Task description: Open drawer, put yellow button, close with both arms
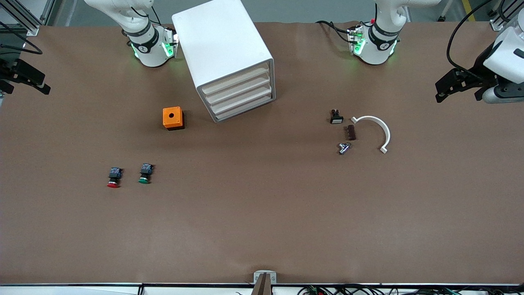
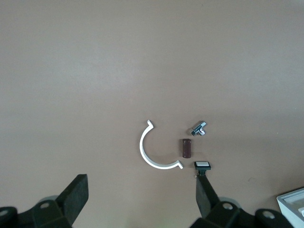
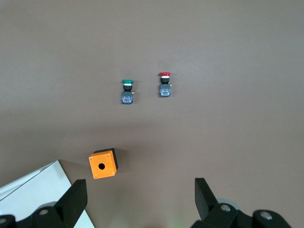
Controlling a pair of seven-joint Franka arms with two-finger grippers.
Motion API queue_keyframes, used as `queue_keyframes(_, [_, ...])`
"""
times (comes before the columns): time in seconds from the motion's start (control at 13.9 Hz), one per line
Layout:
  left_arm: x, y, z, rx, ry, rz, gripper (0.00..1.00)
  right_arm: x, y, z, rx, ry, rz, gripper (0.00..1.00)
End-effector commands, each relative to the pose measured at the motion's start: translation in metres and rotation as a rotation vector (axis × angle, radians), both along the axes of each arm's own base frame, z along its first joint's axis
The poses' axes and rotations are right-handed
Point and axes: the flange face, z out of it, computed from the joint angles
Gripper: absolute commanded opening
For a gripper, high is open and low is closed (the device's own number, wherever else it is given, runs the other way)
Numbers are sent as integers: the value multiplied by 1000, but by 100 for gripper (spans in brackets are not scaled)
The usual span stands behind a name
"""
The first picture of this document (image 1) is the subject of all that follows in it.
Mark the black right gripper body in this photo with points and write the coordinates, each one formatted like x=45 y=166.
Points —
x=9 y=69

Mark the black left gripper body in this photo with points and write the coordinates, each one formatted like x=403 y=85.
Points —
x=481 y=64

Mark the white plastic drawer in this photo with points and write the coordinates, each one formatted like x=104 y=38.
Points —
x=235 y=79
x=243 y=104
x=237 y=87
x=240 y=95

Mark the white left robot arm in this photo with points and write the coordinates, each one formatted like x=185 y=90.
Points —
x=378 y=49

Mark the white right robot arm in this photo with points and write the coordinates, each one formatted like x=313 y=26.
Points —
x=145 y=55

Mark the black rectangular white-faced button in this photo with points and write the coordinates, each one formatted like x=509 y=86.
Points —
x=336 y=119

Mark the red mushroom push button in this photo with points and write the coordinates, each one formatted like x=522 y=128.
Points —
x=115 y=174

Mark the orange push button box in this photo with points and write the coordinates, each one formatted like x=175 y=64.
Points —
x=172 y=116

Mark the green mushroom push button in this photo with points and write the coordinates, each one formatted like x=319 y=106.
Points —
x=145 y=170

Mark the white drawer cabinet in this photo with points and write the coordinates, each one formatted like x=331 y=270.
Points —
x=221 y=41

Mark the dark brown cylinder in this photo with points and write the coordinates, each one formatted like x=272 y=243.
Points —
x=351 y=132

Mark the chrome angle valve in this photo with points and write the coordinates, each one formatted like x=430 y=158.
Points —
x=343 y=149

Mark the brown table cover sheet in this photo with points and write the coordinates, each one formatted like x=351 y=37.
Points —
x=262 y=205

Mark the aluminium frame profile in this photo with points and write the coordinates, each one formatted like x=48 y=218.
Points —
x=30 y=28
x=497 y=25

